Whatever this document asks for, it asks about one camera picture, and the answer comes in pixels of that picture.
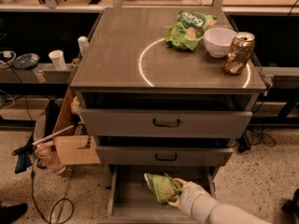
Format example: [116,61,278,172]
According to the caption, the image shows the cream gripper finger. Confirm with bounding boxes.
[167,199,180,208]
[173,178,194,190]

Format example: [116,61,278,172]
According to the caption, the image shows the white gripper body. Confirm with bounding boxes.
[178,182,219,224]

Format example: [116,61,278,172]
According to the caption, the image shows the green jalapeno chip bag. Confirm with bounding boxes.
[144,173,181,205]

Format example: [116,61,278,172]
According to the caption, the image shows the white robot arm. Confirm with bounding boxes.
[172,178,271,224]

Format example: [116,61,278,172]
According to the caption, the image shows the open bottom drawer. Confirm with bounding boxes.
[98,165,215,224]

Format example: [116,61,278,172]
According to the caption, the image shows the middle grey drawer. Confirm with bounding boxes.
[96,147,233,166]

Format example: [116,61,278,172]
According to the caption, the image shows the grey drawer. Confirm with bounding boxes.
[81,108,252,138]
[96,147,233,166]

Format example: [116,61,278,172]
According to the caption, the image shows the grey drawer cabinet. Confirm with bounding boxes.
[69,6,267,224]

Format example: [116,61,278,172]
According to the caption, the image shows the top grey drawer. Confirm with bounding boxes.
[81,108,252,138]

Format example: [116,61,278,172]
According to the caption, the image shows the light green chip bag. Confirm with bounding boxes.
[164,10,218,51]

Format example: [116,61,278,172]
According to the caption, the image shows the cardboard box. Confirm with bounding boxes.
[54,89,100,165]

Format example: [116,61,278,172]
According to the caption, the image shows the plastic wrapped package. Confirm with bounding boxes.
[35,141,66,175]

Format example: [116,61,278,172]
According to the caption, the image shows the crushed gold soda can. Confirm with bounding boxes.
[224,32,255,75]

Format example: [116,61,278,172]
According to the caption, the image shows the white plastic bottle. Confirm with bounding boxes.
[78,36,89,56]

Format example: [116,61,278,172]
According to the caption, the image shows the black shoe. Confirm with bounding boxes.
[0,203,28,224]

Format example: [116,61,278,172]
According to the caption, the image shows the white paper cup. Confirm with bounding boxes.
[49,49,66,70]

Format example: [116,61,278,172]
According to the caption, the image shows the dark round plate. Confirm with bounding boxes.
[13,53,39,70]

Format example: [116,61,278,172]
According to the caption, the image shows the white bowl on shelf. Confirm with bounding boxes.
[0,50,16,69]

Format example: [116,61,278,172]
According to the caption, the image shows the black cable bundle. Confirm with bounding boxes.
[236,124,277,153]

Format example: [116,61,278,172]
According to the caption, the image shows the white stick black handle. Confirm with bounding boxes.
[12,125,75,156]

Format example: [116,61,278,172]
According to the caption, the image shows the black floor cable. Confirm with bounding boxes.
[29,168,75,224]

